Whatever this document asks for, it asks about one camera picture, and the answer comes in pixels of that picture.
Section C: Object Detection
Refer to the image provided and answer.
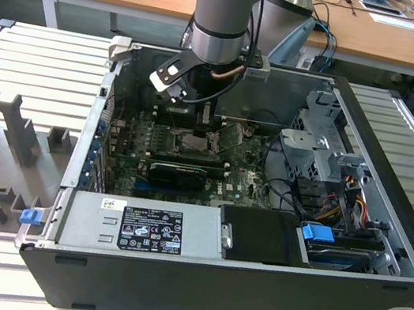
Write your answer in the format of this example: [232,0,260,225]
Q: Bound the thin metal locking lever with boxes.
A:
[165,110,184,135]

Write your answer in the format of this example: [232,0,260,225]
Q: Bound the metal socket cover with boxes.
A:
[213,119,247,157]

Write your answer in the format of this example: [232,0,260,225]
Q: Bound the black ram slot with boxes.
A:
[151,111,226,135]
[152,102,228,126]
[149,146,227,170]
[149,155,226,180]

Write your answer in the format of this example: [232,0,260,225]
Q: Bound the metal cpu socket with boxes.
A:
[165,123,231,161]

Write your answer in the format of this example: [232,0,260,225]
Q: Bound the blue expansion slot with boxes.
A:
[135,179,165,193]

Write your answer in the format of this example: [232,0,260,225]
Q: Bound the black graphics card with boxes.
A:
[145,159,208,195]

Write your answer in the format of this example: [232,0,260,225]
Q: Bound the pale blue teach pendant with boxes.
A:
[268,13,317,70]

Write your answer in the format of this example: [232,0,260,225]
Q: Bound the green motherboard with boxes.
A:
[98,100,303,226]

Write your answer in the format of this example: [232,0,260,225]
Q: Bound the silver drive cage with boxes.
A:
[268,81,389,205]

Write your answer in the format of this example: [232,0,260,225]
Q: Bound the black plastic shroud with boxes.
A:
[212,200,319,275]

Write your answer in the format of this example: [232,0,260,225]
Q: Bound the grey power supply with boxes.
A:
[55,181,231,274]

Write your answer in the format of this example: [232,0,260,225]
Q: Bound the blue disk carrier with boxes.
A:
[299,221,336,246]

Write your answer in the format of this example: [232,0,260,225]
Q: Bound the blue printed booklet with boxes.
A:
[355,0,408,17]

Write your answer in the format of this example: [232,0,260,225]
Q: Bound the white paper sheet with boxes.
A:
[367,10,414,32]

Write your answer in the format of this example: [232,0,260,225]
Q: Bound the black open pc case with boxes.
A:
[5,24,414,310]

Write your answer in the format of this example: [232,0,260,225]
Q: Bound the blue case latch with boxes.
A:
[18,207,40,227]

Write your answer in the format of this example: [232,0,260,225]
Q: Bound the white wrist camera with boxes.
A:
[145,47,194,106]

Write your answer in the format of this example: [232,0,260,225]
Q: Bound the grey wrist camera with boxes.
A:
[243,55,272,83]

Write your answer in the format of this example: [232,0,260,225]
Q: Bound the grey case handle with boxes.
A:
[106,34,133,66]

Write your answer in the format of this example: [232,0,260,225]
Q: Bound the black inner cable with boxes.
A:
[255,133,317,217]

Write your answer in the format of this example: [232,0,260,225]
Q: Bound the blue cable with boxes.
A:
[306,19,341,72]

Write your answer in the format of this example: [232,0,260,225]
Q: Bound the black desk cable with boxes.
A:
[309,0,362,29]

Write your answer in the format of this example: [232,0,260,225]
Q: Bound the red and yellow wires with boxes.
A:
[315,185,372,228]

